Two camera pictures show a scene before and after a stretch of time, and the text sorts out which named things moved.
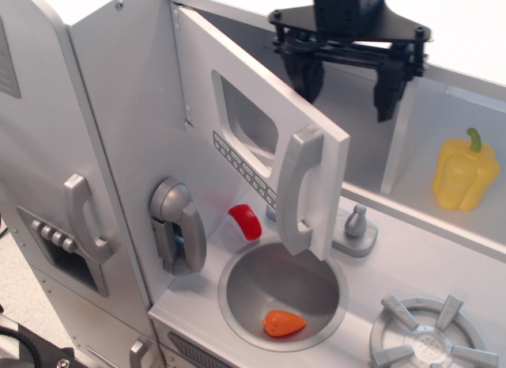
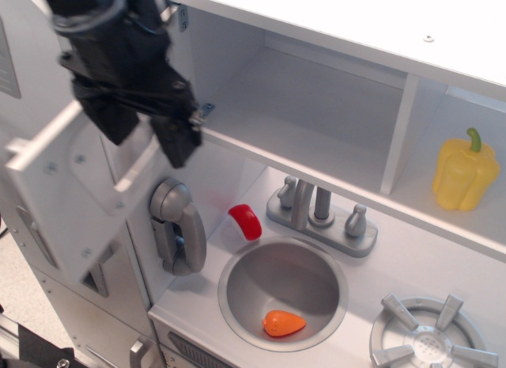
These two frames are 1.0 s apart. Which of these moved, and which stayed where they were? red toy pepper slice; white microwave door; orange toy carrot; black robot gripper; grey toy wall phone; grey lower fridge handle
Moved: black robot gripper; white microwave door
Stayed: orange toy carrot; grey lower fridge handle; grey toy wall phone; red toy pepper slice
